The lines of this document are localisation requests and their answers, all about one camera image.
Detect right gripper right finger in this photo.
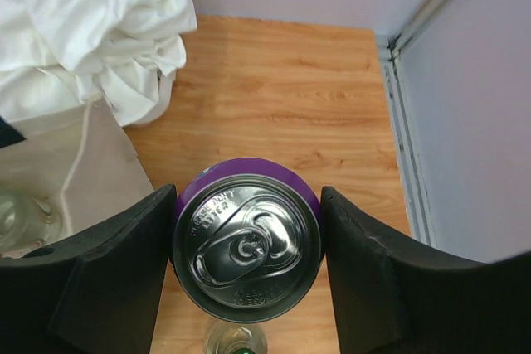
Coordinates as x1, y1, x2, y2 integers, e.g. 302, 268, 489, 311
321, 187, 530, 353

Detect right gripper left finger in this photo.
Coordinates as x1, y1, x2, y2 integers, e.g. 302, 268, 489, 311
1, 185, 177, 353

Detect chang soda water bottle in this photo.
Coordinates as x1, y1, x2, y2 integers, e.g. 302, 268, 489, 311
204, 321, 269, 354

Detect beige canvas tote bag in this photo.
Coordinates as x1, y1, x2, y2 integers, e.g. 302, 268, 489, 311
1, 100, 153, 246

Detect white crumpled cloth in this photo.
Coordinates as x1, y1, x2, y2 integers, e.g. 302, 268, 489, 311
1, 0, 197, 126

